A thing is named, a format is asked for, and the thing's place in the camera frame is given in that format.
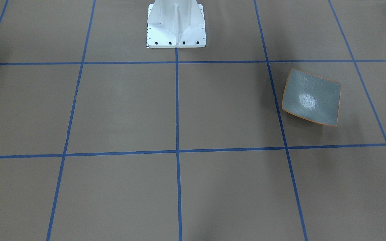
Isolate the grey square plate orange rim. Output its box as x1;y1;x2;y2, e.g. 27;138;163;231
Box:
281;68;342;127

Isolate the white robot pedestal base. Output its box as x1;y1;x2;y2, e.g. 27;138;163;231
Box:
146;0;207;48

